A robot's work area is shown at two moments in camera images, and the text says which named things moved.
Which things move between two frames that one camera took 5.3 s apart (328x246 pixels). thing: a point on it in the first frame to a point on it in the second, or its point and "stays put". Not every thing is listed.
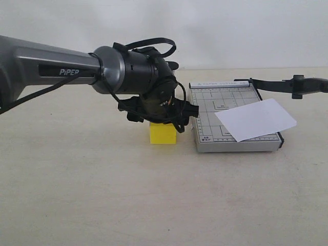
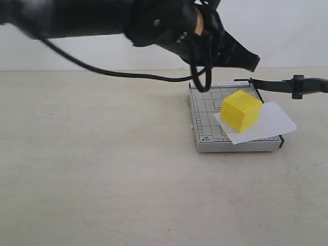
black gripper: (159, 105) to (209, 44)
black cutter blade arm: (297, 86) stays put
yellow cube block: (161, 133) to (240, 111)
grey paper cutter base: (210, 135) stays put
